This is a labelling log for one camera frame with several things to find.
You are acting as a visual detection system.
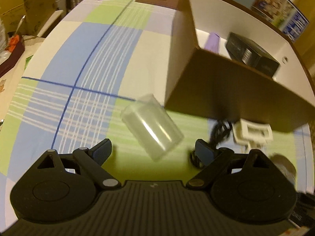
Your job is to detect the clear plastic cup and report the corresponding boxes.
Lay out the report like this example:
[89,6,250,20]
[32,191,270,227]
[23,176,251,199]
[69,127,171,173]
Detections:
[121,94,184,161]

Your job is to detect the purple tube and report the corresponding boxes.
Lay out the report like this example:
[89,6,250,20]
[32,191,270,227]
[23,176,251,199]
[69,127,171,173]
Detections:
[204,32,221,54]

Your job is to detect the black cable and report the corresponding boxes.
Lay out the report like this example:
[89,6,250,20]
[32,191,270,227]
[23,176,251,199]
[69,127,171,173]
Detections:
[191,119,233,170]

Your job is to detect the yellow cardboard boxes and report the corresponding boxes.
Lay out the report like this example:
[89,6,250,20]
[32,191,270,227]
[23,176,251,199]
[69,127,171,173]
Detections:
[1,0,57,36]

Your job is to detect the black small box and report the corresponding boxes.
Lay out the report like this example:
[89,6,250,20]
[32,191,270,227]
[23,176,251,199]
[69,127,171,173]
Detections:
[225,32,280,77]

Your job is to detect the checked tablecloth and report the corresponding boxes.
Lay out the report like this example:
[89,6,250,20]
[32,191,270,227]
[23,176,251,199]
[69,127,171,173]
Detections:
[0,0,311,229]

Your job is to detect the grey striped socks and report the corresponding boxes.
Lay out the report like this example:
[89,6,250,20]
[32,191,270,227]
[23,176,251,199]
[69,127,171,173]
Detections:
[268,153,297,189]

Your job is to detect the brown cardboard storage box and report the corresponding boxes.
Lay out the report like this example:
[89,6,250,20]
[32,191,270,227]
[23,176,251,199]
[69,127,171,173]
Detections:
[164,0,314,132]

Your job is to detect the wooden door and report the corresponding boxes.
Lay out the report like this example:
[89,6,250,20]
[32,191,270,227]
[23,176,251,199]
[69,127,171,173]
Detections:
[290,0,315,74]

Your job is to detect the blue milk carton box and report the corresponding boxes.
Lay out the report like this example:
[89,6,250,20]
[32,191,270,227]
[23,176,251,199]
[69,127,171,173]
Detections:
[251,0,309,42]

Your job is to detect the white plastic clip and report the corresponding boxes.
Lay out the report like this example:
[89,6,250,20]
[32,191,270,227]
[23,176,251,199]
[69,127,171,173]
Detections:
[232,119,273,153]

